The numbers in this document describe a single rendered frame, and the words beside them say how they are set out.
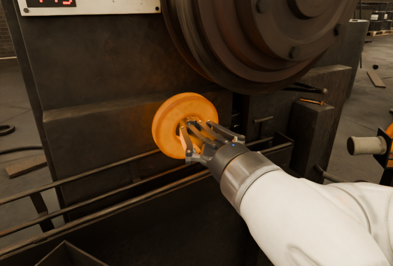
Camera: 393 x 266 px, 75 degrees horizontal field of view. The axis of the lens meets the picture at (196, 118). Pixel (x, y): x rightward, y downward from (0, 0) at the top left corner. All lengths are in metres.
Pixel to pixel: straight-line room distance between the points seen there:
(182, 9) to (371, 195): 0.41
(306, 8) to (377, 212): 0.34
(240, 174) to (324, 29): 0.36
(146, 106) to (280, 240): 0.41
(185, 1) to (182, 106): 0.20
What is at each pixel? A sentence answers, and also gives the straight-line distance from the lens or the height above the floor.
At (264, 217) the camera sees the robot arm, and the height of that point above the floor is 0.85.
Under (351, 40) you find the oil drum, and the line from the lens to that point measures 3.34.
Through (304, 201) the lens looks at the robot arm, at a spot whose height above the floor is 0.88.
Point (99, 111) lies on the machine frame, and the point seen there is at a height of 0.87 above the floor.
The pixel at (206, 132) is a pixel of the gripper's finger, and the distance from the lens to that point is 0.51.
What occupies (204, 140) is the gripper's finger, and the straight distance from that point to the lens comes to 0.47.
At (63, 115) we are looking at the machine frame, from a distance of 0.59.
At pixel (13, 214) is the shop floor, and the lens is 1.84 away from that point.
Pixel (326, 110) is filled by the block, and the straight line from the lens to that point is 0.84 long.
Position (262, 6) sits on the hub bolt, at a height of 1.08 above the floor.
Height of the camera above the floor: 1.09
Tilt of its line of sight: 25 degrees down
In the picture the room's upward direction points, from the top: straight up
